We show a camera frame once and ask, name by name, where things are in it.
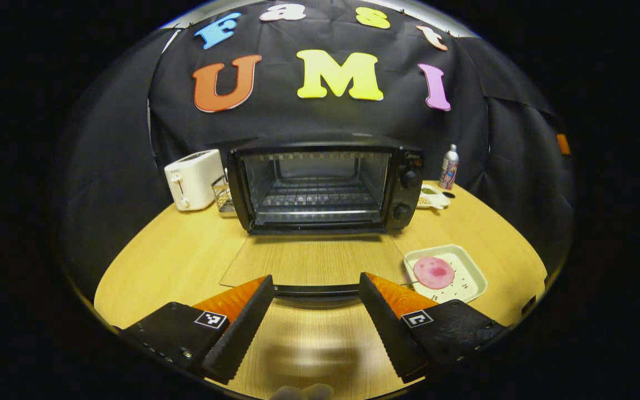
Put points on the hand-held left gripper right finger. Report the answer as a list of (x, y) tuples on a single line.
[(389, 333)]

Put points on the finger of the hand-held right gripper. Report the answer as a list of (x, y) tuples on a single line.
[(563, 144)]

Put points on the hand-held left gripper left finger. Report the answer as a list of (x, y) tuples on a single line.
[(242, 333)]

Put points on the pink round food slice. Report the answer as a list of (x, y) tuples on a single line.
[(434, 272)]

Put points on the white square food tray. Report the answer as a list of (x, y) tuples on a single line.
[(470, 278)]

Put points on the black electric oven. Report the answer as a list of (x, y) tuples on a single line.
[(406, 194)]

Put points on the silver spray bottle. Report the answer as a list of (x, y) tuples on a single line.
[(449, 166)]

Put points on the white divided grain dish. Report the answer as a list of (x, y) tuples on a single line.
[(434, 199)]

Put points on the white toaster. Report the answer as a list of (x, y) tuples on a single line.
[(195, 178)]

